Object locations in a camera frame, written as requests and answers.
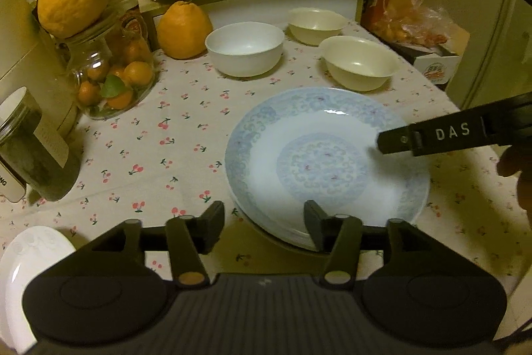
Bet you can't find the large blue patterned plate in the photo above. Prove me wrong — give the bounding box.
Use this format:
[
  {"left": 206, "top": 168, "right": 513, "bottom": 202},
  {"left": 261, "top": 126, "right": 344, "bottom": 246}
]
[{"left": 224, "top": 88, "right": 430, "bottom": 251}]

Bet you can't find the cream bowl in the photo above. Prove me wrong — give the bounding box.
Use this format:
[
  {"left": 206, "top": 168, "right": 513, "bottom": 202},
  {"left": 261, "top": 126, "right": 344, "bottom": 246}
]
[
  {"left": 318, "top": 36, "right": 400, "bottom": 92},
  {"left": 288, "top": 7, "right": 349, "bottom": 46}
]

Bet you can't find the person's hand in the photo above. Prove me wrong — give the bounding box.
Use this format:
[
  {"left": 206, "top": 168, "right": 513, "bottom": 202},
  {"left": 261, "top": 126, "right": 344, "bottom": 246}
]
[{"left": 497, "top": 145, "right": 532, "bottom": 223}]

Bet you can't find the cherry print tablecloth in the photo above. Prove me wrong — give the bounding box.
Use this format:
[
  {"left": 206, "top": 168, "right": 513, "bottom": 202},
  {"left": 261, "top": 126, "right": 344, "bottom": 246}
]
[{"left": 1, "top": 40, "right": 530, "bottom": 290}]

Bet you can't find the black white cardboard box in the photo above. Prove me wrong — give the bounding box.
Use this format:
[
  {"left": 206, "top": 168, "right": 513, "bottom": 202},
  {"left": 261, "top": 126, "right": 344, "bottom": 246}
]
[{"left": 394, "top": 21, "right": 471, "bottom": 92}]

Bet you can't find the plastic bag of fruit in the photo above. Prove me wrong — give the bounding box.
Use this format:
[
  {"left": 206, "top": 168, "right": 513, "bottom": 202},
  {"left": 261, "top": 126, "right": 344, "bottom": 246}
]
[{"left": 371, "top": 0, "right": 453, "bottom": 49}]

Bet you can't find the dark tea jar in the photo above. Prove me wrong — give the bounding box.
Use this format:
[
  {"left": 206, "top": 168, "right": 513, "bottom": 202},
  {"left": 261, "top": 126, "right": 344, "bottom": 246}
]
[{"left": 1, "top": 87, "right": 80, "bottom": 201}]

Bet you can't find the small white plate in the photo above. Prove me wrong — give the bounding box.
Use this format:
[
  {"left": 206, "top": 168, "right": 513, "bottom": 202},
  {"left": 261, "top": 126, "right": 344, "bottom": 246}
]
[{"left": 1, "top": 226, "right": 75, "bottom": 354}]

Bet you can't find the glass jar of kumquats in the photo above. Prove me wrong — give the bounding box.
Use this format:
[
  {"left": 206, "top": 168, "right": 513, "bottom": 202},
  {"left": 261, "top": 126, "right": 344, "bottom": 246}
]
[{"left": 65, "top": 8, "right": 156, "bottom": 120}]

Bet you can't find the white bowl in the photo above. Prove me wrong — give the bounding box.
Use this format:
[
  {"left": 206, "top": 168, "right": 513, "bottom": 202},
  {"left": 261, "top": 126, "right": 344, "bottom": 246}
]
[{"left": 205, "top": 22, "right": 285, "bottom": 78}]

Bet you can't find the large orange citrus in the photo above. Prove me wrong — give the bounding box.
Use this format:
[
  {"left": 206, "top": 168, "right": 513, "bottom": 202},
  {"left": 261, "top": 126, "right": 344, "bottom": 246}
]
[{"left": 157, "top": 1, "right": 214, "bottom": 60}]

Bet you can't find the white appliance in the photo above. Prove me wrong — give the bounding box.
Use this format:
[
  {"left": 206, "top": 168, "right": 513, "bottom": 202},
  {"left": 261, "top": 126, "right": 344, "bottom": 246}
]
[{"left": 0, "top": 0, "right": 80, "bottom": 204}]

